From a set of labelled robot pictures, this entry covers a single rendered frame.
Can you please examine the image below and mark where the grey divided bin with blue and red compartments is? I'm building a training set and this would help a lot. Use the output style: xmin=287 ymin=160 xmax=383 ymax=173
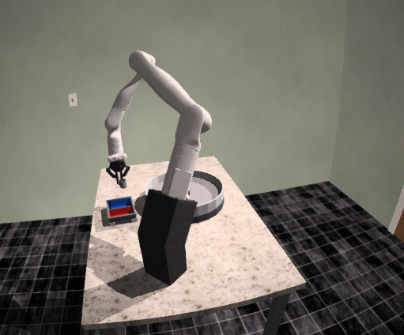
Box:
xmin=106 ymin=196 xmax=138 ymax=227

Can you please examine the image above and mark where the grey round turntable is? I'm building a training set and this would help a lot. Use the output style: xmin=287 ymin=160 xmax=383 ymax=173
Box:
xmin=145 ymin=170 xmax=224 ymax=224

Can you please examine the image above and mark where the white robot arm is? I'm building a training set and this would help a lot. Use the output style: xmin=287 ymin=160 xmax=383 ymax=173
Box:
xmin=104 ymin=51 xmax=212 ymax=200

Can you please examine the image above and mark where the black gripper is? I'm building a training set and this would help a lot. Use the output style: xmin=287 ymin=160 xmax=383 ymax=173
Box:
xmin=106 ymin=159 xmax=130 ymax=184

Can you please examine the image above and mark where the grey metal sleeve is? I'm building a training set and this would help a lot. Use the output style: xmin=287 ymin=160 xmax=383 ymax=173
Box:
xmin=119 ymin=179 xmax=127 ymax=189

